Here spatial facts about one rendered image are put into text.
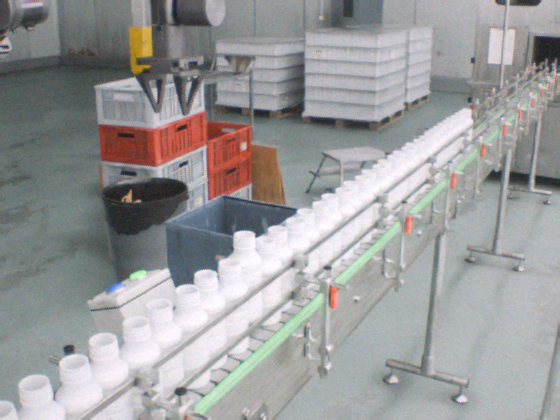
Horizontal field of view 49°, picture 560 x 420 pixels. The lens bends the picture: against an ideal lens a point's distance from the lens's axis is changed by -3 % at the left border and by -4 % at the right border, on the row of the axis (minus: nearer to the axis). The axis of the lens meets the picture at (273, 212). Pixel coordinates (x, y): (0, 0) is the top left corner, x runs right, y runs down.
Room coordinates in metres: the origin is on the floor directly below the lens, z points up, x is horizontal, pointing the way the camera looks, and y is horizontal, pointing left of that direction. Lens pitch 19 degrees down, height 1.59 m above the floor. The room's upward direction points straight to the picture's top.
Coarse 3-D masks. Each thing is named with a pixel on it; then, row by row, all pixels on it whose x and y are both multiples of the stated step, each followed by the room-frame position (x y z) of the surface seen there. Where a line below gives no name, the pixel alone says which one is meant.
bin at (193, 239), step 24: (192, 216) 1.87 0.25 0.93; (216, 216) 1.98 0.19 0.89; (240, 216) 1.99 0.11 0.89; (264, 216) 1.94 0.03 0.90; (288, 216) 1.90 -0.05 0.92; (168, 240) 1.75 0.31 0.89; (192, 240) 1.71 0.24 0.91; (216, 240) 1.67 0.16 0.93; (168, 264) 1.76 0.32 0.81; (192, 264) 1.71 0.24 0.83; (216, 264) 1.67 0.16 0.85
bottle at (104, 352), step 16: (96, 336) 0.73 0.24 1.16; (112, 336) 0.73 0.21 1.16; (96, 352) 0.70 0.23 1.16; (112, 352) 0.71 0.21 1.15; (96, 368) 0.70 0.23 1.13; (112, 368) 0.70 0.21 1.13; (128, 368) 0.72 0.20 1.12; (112, 384) 0.69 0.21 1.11; (128, 400) 0.71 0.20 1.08; (112, 416) 0.69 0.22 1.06; (128, 416) 0.70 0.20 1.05
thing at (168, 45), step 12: (180, 24) 1.08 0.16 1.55; (156, 36) 1.08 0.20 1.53; (168, 36) 1.07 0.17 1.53; (180, 36) 1.08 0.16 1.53; (156, 48) 1.08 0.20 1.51; (168, 48) 1.07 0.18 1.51; (180, 48) 1.08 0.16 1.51; (144, 60) 1.08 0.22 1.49; (156, 60) 1.07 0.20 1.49; (168, 60) 1.06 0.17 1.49; (180, 60) 1.05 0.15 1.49; (192, 60) 1.07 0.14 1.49
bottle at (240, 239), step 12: (240, 240) 1.01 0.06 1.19; (252, 240) 1.02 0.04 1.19; (240, 252) 1.01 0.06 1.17; (252, 252) 1.01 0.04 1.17; (240, 264) 1.00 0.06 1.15; (252, 264) 1.00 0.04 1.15; (240, 276) 1.00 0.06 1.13; (252, 276) 1.00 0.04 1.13; (252, 288) 1.00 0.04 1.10; (252, 300) 1.00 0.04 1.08; (252, 312) 1.00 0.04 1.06
